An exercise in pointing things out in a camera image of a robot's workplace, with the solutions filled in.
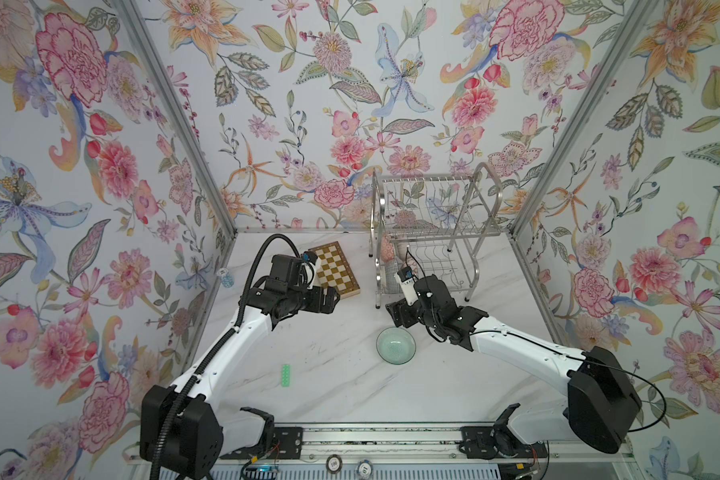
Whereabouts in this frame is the pale green striped bowl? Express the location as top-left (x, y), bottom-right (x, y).
top-left (376, 327), bottom-right (416, 365)

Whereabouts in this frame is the dark patterned plate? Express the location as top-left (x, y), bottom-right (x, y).
top-left (382, 262), bottom-right (401, 295)

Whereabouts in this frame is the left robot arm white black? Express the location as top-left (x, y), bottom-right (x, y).
top-left (139, 251), bottom-right (340, 479)

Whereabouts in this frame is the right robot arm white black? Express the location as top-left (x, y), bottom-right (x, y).
top-left (386, 268), bottom-right (641, 454)

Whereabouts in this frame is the silver two-tier dish rack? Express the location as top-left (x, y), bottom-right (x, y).
top-left (369, 162), bottom-right (504, 308)

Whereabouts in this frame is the wooden folded chessboard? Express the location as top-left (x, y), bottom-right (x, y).
top-left (310, 241), bottom-right (361, 298)

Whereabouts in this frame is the small blue white object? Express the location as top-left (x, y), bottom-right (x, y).
top-left (217, 268), bottom-right (234, 288)

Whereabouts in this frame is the small green plastic block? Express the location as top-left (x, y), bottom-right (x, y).
top-left (281, 364), bottom-right (291, 388)

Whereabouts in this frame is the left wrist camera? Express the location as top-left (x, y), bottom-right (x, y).
top-left (301, 250), bottom-right (319, 266)

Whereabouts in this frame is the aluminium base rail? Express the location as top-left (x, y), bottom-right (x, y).
top-left (122, 422), bottom-right (637, 466)

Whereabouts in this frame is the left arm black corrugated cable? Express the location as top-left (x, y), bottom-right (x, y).
top-left (148, 233), bottom-right (301, 480)

